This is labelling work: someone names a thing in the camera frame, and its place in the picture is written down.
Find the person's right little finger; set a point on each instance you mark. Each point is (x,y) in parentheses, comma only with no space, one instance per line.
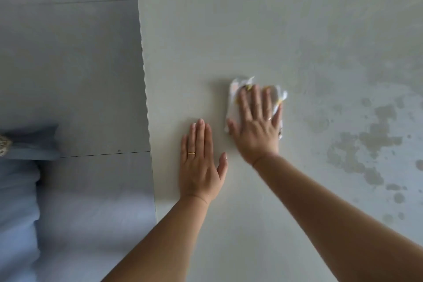
(277,115)

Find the white yellow printed wiping cloth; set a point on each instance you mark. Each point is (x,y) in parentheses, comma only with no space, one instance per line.
(232,100)

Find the person's right thumb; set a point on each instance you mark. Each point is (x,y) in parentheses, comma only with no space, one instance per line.
(233,130)

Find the person's left middle finger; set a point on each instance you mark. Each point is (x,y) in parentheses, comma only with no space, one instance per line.
(200,138)

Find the floral patterned fabric piece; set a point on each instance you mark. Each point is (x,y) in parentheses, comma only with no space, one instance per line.
(4,146)

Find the person's right forearm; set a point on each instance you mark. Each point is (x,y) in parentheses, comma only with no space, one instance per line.
(330,222)

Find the person's left hand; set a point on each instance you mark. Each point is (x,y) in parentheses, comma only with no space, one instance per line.
(198,176)

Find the person's right hand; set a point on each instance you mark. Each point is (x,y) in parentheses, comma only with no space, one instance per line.
(257,136)

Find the person's right middle finger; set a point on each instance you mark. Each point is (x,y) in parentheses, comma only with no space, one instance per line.
(257,100)

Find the person's left forearm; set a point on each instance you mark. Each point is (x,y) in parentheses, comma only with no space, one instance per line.
(162,245)

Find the person's left little finger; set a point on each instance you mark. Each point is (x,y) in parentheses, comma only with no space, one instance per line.
(184,148)

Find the person's left thumb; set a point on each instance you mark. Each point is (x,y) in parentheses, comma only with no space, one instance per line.
(223,166)

